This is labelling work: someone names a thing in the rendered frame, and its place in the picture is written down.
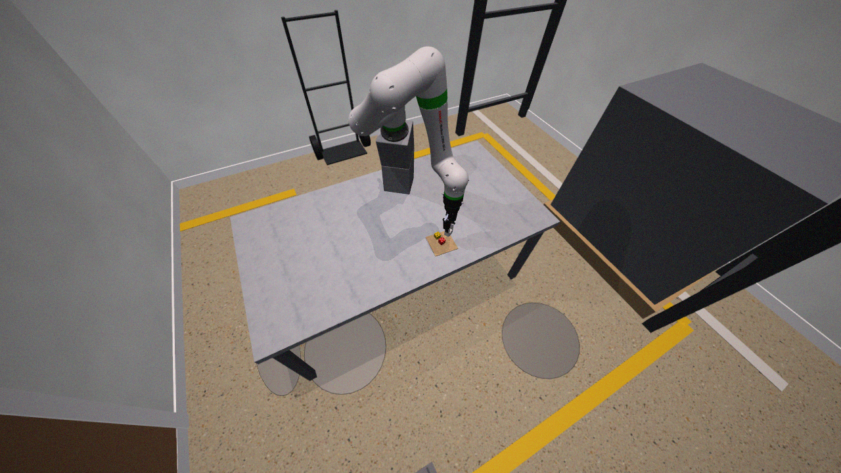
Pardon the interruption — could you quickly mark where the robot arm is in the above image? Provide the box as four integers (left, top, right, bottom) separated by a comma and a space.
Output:
348, 47, 468, 208

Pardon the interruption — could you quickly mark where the tan mat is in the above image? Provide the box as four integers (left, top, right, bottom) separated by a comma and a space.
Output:
426, 231, 458, 256

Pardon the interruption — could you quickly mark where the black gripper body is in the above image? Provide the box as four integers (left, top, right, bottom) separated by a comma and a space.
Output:
444, 205, 460, 218

